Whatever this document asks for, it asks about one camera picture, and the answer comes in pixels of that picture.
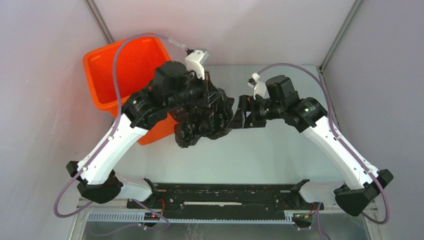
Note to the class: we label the small circuit board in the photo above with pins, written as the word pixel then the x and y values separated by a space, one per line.
pixel 151 216
pixel 303 221

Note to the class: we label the black plastic trash bag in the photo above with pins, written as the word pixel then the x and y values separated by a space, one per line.
pixel 194 122

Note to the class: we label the right metal corner strip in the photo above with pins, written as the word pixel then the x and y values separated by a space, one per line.
pixel 343 30

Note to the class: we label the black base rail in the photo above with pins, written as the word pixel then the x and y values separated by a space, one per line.
pixel 215 204

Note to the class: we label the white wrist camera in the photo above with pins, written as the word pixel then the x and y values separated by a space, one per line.
pixel 194 61
pixel 259 87

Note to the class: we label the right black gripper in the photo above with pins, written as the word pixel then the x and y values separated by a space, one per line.
pixel 247 102

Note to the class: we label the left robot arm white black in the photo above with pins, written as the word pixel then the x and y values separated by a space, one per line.
pixel 173 85

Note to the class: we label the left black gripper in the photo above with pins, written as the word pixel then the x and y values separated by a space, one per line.
pixel 209 91

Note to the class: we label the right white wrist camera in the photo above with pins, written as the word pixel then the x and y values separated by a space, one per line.
pixel 259 87

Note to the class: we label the orange plastic trash bin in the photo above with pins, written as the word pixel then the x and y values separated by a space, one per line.
pixel 135 67

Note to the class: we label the metal corner strip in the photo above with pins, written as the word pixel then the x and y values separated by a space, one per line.
pixel 99 20
pixel 343 30

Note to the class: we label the right small circuit board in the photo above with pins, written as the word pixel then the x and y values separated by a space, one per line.
pixel 303 221

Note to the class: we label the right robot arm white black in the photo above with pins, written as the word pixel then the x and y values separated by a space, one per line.
pixel 277 99

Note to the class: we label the left metal corner strip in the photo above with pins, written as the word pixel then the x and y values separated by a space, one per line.
pixel 99 20

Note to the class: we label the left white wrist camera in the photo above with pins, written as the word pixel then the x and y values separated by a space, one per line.
pixel 194 61

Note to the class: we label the left small circuit board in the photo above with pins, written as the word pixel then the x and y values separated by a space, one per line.
pixel 151 216

